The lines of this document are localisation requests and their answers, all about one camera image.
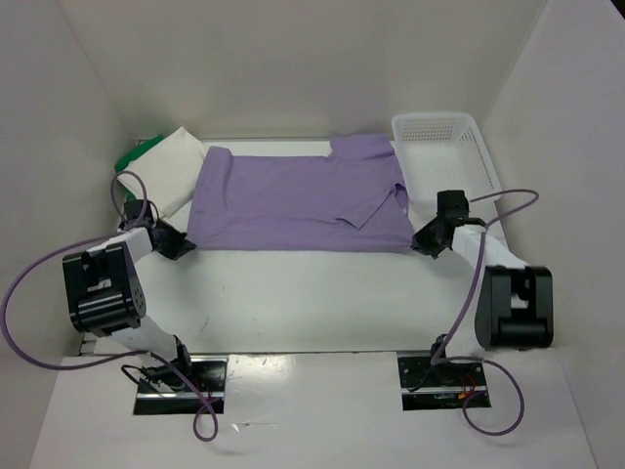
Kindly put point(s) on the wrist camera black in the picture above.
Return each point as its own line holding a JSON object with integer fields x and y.
{"x": 453, "y": 207}
{"x": 138, "y": 213}

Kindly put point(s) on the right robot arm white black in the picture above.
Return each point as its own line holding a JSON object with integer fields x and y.
{"x": 515, "y": 306}

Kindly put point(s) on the white t shirt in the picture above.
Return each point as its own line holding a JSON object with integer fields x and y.
{"x": 169, "y": 171}

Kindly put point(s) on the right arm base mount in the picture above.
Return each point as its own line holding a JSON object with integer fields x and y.
{"x": 446, "y": 386}

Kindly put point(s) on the green t shirt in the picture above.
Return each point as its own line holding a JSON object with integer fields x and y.
{"x": 135, "y": 153}

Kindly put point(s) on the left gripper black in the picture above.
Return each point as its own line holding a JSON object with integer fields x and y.
{"x": 178, "y": 237}

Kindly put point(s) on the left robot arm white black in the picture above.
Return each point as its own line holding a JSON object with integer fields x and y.
{"x": 105, "y": 297}

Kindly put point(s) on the white plastic basket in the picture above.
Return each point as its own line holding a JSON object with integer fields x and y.
{"x": 439, "y": 151}

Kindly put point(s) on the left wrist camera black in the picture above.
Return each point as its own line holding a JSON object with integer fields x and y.
{"x": 138, "y": 213}

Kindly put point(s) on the purple t shirt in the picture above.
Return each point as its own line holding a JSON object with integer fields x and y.
{"x": 351, "y": 200}

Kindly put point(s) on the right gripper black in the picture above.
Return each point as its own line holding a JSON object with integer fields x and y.
{"x": 425, "y": 247}

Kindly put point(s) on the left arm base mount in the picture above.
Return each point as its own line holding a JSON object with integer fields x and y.
{"x": 159, "y": 391}

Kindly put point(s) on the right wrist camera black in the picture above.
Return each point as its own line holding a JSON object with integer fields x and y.
{"x": 453, "y": 207}

